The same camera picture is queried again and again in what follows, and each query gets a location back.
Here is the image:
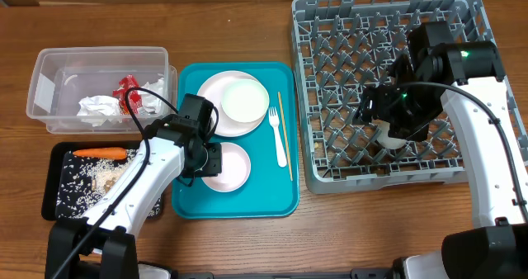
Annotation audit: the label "bowl with food scraps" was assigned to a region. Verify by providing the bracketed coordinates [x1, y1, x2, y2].
[202, 142, 251, 192]

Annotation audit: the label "white small cup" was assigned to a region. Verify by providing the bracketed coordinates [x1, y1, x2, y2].
[376, 121, 407, 149]

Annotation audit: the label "white napkin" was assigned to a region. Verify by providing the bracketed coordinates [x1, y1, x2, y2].
[139, 77, 166, 115]

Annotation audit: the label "orange carrot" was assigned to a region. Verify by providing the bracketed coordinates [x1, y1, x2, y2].
[73, 147, 127, 160]

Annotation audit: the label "red snack wrapper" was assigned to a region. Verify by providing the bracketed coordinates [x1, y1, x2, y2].
[112, 74, 143, 115]

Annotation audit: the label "white tissue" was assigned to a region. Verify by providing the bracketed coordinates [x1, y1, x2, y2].
[77, 96, 121, 127]

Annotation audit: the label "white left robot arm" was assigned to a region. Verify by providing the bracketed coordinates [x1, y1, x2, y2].
[45, 94, 222, 278]

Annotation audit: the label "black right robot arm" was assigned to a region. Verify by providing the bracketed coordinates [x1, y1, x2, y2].
[354, 21, 527, 278]

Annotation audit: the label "pink plate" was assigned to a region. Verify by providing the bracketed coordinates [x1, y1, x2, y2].
[197, 70, 267, 137]

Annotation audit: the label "cream bowl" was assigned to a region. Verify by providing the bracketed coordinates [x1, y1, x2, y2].
[221, 79, 270, 123]

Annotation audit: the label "teal plastic tray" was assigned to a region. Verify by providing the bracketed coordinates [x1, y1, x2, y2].
[172, 62, 299, 219]

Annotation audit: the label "white plastic fork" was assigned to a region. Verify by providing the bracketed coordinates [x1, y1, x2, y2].
[268, 106, 287, 168]

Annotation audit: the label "grey dish rack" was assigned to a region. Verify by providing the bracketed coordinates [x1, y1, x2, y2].
[290, 0, 528, 196]

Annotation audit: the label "wooden chopstick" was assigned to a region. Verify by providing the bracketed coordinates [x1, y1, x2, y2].
[277, 92, 294, 182]

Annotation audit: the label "spilled rice and peanuts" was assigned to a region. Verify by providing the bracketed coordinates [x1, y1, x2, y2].
[55, 149, 137, 219]

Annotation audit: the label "black tray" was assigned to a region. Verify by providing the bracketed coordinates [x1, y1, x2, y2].
[41, 140, 140, 221]

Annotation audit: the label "clear plastic bin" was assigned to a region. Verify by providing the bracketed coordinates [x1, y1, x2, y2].
[26, 46, 177, 134]

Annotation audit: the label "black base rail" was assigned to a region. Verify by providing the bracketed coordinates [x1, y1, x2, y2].
[175, 267, 389, 279]

